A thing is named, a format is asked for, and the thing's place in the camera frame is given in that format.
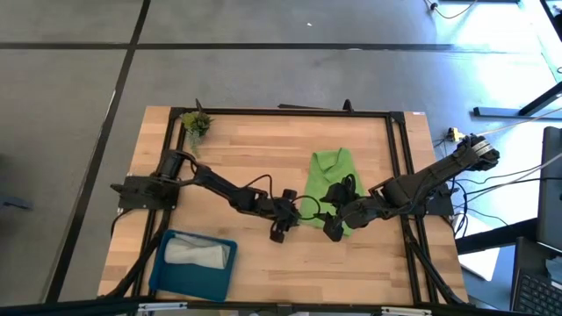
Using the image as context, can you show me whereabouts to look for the black cable with plug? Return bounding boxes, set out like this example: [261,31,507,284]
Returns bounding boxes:
[423,0,478,20]

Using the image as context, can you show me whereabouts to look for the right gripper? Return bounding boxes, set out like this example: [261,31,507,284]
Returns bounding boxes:
[319,183,374,242]

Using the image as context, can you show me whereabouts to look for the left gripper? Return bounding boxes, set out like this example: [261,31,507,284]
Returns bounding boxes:
[263,188,304,245]

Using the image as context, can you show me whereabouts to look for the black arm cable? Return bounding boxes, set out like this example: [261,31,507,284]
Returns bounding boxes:
[243,174,273,198]
[298,174,359,221]

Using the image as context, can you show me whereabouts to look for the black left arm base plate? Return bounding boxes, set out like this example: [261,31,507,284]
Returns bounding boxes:
[109,175,182,211]

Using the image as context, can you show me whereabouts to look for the white paper sheet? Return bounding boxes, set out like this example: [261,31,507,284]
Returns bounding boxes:
[454,213,501,283]

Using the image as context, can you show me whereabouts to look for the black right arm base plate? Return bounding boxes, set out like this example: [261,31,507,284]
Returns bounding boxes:
[392,179,456,217]

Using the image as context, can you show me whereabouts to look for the grey microfiber towel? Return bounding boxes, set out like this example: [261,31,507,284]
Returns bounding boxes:
[163,234,232,269]

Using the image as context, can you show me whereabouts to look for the grey floor object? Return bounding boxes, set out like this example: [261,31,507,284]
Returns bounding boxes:
[0,195,34,211]

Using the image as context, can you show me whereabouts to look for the small potted artificial plant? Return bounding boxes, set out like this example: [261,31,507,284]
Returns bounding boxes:
[179,111,215,159]

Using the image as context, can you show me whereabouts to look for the green microfiber towel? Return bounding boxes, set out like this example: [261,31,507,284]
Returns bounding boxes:
[299,147,366,238]

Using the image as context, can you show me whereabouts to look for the black stand leg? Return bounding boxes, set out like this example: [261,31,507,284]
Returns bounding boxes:
[472,81,562,119]

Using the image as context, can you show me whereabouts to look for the yellow plug with pale cable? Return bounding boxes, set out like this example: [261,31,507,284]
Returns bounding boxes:
[446,107,562,142]

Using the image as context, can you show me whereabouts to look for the dark monitor panel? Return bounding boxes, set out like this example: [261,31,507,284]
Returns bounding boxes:
[536,126,562,252]

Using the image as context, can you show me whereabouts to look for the black floor cables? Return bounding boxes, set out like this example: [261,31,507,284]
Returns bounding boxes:
[432,138,548,241]

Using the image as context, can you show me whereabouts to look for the dark floor beam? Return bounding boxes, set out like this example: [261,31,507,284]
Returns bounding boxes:
[455,218,540,255]

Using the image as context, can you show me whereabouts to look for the silver metal bracket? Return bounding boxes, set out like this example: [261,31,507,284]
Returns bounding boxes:
[138,301,188,313]
[380,305,434,316]

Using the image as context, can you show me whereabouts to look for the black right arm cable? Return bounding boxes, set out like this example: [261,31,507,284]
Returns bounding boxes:
[298,174,359,221]

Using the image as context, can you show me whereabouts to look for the black aluminium table frame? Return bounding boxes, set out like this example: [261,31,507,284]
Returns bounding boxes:
[98,98,471,308]

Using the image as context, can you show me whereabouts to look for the black laptop keyboard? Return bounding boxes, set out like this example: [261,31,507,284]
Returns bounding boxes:
[511,236,562,316]

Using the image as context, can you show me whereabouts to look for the blue plastic tray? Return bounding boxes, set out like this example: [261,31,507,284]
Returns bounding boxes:
[148,228,239,303]

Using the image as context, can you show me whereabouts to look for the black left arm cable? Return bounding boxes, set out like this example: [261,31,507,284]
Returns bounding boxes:
[243,174,273,198]

